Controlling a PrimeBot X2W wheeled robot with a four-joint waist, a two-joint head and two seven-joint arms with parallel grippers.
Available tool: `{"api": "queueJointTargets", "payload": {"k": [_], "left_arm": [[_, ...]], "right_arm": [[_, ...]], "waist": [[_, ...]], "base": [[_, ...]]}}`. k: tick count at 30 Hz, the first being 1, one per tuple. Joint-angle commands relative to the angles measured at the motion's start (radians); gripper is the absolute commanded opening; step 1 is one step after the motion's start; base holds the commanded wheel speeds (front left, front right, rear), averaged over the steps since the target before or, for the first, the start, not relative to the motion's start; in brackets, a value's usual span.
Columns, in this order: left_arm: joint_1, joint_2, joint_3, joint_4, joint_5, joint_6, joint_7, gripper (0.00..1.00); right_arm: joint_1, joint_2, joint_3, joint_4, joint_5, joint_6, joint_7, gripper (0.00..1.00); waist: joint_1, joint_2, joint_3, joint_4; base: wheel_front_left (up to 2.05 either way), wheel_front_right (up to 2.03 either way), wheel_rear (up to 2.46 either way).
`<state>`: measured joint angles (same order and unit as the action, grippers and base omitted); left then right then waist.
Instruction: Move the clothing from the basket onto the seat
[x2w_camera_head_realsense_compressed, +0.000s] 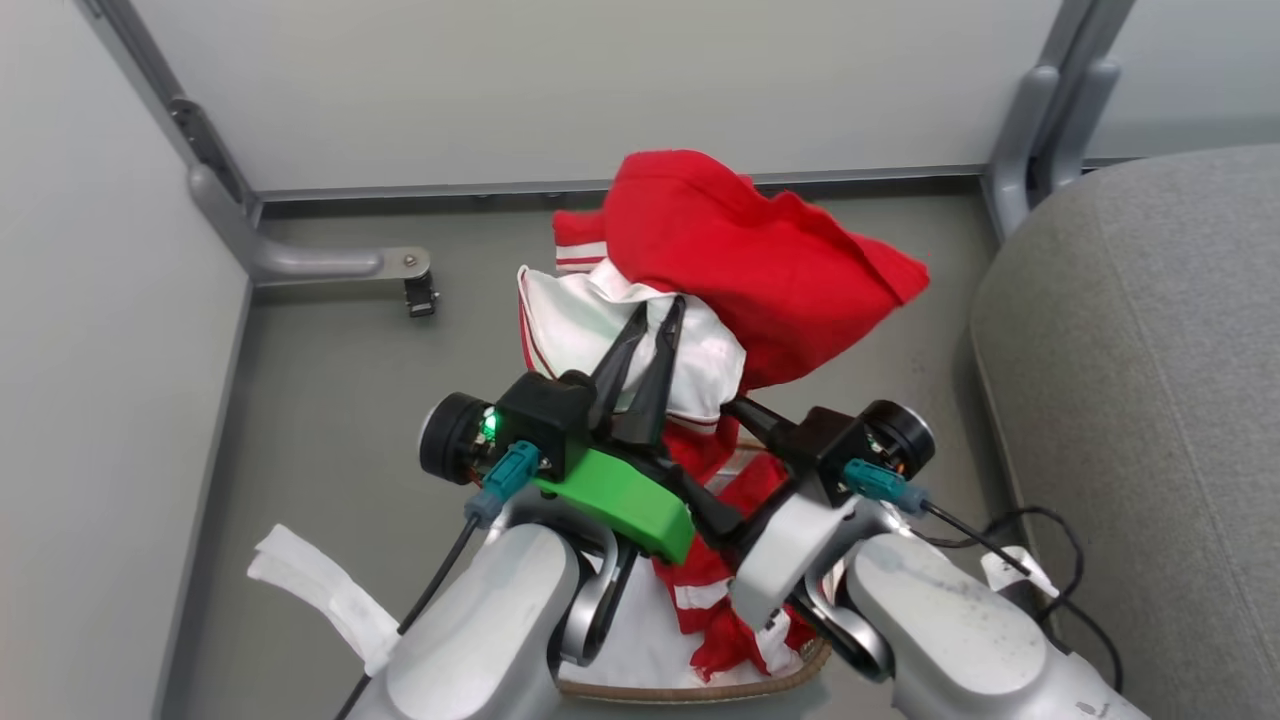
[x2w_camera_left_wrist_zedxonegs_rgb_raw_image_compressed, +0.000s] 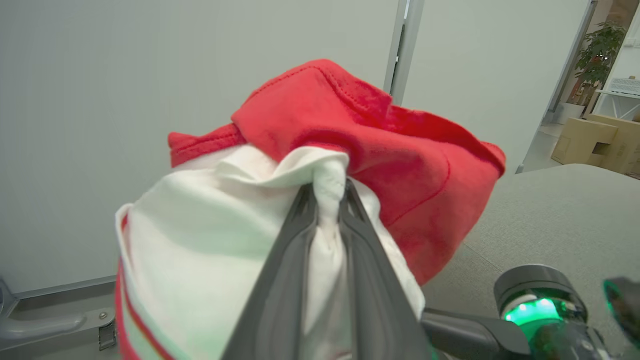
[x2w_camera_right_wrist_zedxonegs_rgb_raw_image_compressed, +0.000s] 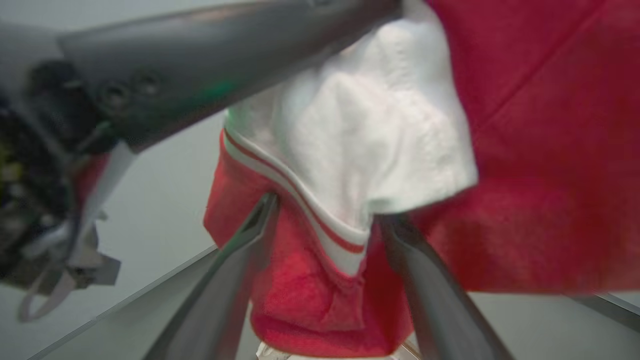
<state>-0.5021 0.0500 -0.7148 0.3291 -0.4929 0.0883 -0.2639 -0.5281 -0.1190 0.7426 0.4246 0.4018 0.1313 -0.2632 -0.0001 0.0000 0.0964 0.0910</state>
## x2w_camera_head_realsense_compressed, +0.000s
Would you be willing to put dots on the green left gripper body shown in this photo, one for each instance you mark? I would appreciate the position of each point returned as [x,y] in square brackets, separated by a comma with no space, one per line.
[625,505]

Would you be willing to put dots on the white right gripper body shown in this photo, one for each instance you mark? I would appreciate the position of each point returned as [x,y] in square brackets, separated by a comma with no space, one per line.
[790,550]

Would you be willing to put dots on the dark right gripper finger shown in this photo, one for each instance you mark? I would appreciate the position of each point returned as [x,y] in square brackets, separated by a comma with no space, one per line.
[712,512]
[768,428]

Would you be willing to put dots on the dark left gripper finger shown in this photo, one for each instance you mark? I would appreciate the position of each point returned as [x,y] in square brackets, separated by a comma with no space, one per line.
[618,360]
[655,390]

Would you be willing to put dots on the white garment with red trim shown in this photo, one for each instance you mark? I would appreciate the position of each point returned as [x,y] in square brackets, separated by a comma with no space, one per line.
[590,335]

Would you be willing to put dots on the red garment with white stripes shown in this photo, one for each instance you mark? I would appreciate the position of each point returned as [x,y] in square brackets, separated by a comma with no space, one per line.
[715,610]

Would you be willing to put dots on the red and white garment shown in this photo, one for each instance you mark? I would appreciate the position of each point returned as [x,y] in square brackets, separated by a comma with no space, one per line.
[760,260]

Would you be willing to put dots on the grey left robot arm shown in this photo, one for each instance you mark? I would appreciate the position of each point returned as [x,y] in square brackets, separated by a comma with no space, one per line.
[480,630]

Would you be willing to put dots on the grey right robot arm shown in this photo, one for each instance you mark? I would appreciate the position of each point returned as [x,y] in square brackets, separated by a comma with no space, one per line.
[950,640]

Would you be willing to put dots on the woven laundry basket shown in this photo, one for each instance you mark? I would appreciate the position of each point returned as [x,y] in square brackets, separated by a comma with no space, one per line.
[700,692]

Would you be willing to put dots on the grey fabric sofa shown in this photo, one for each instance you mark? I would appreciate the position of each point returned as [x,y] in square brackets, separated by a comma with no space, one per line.
[1140,420]

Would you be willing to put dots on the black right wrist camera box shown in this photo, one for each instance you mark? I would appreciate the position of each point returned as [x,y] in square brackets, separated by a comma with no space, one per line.
[835,445]

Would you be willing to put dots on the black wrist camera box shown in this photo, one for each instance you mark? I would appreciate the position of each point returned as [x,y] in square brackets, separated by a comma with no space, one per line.
[835,445]
[540,412]

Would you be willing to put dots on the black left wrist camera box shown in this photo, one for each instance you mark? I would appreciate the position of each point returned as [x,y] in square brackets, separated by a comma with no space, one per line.
[540,412]

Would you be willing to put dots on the grey partition base rail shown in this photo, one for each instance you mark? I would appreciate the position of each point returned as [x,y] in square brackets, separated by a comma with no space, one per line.
[450,190]

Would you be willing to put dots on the grey metal frame with caster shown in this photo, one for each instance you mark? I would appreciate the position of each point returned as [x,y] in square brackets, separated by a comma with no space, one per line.
[300,262]

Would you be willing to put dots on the grey metal frame post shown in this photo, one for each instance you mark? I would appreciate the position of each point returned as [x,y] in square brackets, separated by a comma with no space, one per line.
[1045,130]

